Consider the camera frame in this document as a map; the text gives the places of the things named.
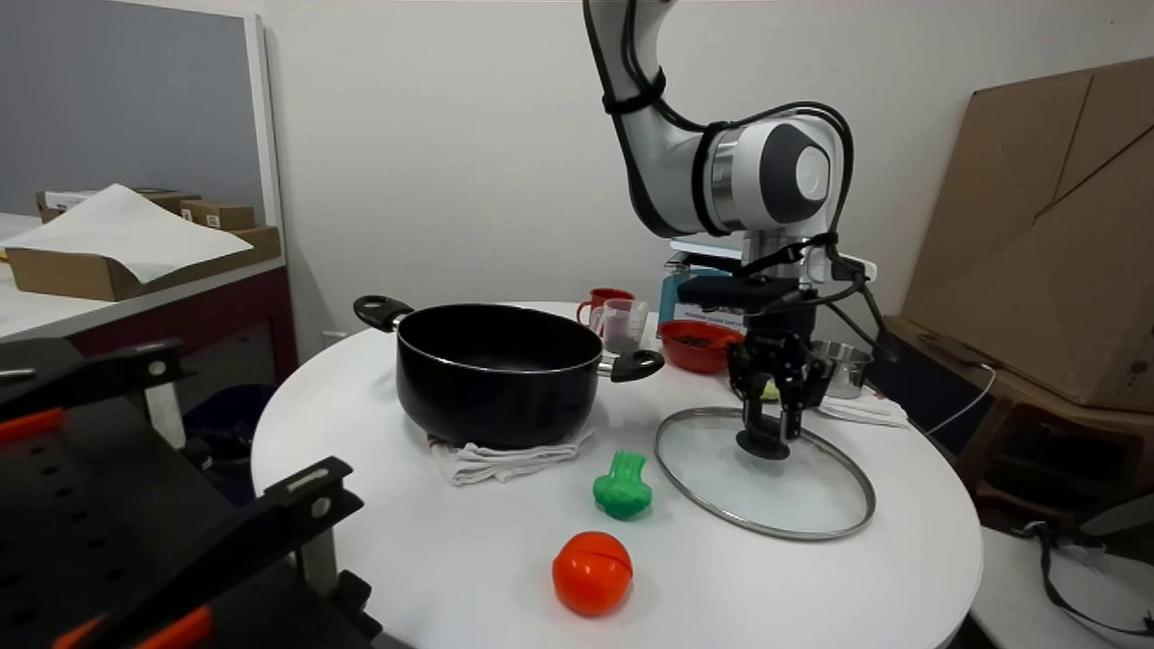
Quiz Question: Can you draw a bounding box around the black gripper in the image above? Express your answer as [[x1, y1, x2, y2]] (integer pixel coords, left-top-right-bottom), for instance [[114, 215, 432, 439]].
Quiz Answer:
[[724, 300, 838, 445]]

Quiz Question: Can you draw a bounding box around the glass pot lid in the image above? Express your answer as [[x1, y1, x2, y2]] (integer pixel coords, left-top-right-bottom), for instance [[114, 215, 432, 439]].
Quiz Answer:
[[648, 405, 881, 547]]

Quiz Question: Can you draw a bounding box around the green toy vegetable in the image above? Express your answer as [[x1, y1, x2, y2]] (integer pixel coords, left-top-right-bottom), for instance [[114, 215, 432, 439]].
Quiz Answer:
[[589, 447, 658, 524]]

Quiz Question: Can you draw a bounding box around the orange toy tomato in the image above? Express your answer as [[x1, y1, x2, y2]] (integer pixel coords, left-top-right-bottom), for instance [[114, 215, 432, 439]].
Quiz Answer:
[[552, 530, 638, 619]]

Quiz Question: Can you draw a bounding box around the black cooking pot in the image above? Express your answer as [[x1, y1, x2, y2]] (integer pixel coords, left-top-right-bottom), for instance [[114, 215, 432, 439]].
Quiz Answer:
[[349, 292, 667, 453]]

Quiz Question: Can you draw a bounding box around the plain white cloth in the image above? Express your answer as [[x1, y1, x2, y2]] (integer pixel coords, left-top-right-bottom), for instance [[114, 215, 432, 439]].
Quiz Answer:
[[815, 381, 912, 433]]

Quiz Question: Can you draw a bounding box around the red plastic bowl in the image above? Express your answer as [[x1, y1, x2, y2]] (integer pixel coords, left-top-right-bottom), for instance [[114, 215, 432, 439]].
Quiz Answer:
[[658, 318, 750, 377]]

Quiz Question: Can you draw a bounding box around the blue printed carton box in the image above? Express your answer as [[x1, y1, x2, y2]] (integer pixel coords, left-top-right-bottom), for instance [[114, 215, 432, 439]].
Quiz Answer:
[[658, 238, 759, 330]]

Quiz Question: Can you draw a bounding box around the clear measuring cup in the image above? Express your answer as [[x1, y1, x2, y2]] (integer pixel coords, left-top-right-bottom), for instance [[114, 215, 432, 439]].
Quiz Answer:
[[596, 300, 654, 358]]

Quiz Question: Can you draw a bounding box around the dark wooden crate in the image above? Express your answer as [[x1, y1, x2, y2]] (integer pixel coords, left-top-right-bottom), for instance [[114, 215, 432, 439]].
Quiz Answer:
[[868, 314, 1154, 547]]

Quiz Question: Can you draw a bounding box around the large cardboard box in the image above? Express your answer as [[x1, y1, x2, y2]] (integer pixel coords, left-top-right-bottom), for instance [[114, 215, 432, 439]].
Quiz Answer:
[[898, 53, 1154, 416]]

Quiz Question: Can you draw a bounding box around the dark blue bin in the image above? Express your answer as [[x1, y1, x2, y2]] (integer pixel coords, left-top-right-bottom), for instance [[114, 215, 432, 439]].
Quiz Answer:
[[178, 377, 277, 499]]

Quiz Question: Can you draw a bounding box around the small cardboard box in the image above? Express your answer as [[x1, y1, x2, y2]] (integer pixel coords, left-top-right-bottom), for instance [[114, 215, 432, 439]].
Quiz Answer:
[[33, 185, 265, 235]]

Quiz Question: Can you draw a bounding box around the red brown desk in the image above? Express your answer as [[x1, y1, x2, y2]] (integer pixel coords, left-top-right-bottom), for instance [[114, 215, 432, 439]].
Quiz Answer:
[[0, 210, 302, 419]]

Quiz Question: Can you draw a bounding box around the black stand with orange clamps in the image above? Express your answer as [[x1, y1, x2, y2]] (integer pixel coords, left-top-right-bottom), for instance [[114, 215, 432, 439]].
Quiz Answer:
[[0, 334, 391, 649]]

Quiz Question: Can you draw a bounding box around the flat cardboard tray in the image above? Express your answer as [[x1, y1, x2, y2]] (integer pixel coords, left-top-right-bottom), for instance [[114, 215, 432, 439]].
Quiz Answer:
[[0, 222, 286, 302]]

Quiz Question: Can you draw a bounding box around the grey partition panel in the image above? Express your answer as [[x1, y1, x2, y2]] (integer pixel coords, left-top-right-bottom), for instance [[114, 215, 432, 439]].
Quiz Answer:
[[0, 0, 287, 235]]

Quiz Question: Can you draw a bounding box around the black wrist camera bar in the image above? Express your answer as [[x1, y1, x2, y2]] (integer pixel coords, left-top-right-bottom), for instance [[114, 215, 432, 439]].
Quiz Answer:
[[676, 266, 884, 318]]

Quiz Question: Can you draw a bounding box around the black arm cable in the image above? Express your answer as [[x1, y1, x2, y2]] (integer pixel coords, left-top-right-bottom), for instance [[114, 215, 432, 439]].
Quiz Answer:
[[815, 232, 903, 366]]

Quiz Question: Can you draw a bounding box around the thin white cable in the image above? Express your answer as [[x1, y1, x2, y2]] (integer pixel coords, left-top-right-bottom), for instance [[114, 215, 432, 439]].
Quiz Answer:
[[923, 362, 1003, 439]]

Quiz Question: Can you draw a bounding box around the black floor cable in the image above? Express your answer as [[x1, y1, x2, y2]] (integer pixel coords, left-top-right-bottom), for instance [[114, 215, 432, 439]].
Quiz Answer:
[[1025, 518, 1154, 641]]

